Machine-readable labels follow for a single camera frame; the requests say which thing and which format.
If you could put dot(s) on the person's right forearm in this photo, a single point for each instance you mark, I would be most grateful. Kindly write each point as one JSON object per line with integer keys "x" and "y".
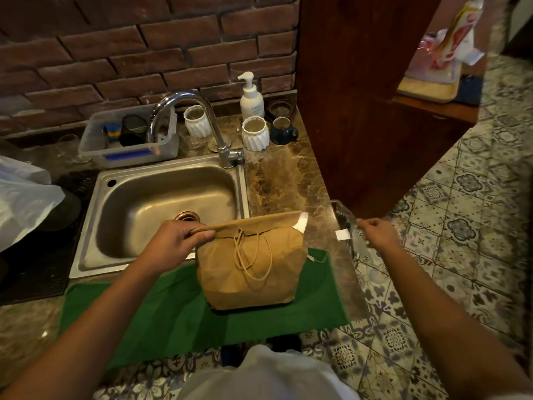
{"x": 449, "y": 324}

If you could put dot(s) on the person's left thumb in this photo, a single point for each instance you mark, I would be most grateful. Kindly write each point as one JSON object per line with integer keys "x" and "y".
{"x": 200, "y": 236}

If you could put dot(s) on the black drying mat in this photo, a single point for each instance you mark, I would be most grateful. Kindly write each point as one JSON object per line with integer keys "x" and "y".
{"x": 37, "y": 254}

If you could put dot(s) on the white soap pump bottle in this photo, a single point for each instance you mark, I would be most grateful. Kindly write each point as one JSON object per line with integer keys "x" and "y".
{"x": 251, "y": 97}

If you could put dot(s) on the green cloth mat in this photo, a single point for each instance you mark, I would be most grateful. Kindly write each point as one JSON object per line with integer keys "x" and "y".
{"x": 183, "y": 316}

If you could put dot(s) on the stainless steel sink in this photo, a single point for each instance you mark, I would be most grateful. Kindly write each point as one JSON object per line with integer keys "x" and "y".
{"x": 162, "y": 212}

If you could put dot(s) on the person's right fingers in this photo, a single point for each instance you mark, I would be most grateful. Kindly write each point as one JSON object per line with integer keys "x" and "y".
{"x": 364, "y": 227}

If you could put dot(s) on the clear drinking glass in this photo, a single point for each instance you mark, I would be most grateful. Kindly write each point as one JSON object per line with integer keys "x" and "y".
{"x": 68, "y": 147}

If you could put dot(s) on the red and white plastic bag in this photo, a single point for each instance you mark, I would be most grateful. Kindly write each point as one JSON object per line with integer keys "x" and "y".
{"x": 452, "y": 41}

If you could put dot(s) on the person's left hand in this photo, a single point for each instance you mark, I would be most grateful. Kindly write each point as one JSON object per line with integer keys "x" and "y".
{"x": 173, "y": 245}

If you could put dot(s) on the person's white shirt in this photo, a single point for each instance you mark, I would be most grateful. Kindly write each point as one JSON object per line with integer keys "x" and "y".
{"x": 266, "y": 377}

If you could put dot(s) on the colourful sponge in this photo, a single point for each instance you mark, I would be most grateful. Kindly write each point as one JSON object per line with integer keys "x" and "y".
{"x": 112, "y": 132}

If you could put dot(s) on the chrome faucet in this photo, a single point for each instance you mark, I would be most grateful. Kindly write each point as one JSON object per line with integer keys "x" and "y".
{"x": 200, "y": 120}

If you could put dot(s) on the yellow tray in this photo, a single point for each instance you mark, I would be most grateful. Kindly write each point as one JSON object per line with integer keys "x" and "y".
{"x": 429, "y": 89}

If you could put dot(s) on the dark wooden cabinet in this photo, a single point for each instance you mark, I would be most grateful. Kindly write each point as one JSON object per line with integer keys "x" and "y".
{"x": 366, "y": 104}

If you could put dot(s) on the clear plastic storage tub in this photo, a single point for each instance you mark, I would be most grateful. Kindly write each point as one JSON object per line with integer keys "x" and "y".
{"x": 129, "y": 152}

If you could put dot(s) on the person's right hand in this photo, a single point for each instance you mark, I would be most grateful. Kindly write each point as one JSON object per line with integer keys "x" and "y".
{"x": 381, "y": 234}

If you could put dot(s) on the brown ceramic bowl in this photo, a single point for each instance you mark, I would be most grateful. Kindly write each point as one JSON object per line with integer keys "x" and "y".
{"x": 280, "y": 109}

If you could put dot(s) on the dark blue mug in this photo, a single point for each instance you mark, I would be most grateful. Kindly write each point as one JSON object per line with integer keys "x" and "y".
{"x": 283, "y": 131}

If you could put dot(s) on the white ribbed ceramic cup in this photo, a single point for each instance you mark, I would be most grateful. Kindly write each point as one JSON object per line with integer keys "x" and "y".
{"x": 255, "y": 134}
{"x": 197, "y": 121}

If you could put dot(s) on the clear plastic bag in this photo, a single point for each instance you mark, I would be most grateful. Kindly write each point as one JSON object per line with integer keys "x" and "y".
{"x": 347, "y": 229}

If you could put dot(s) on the black cup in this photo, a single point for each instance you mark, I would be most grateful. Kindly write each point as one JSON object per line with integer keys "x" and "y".
{"x": 134, "y": 131}

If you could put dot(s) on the brown paper bag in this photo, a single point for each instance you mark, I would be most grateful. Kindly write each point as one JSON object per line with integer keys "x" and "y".
{"x": 252, "y": 264}

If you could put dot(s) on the person's left forearm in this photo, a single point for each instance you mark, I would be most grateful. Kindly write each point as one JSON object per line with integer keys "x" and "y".
{"x": 79, "y": 329}

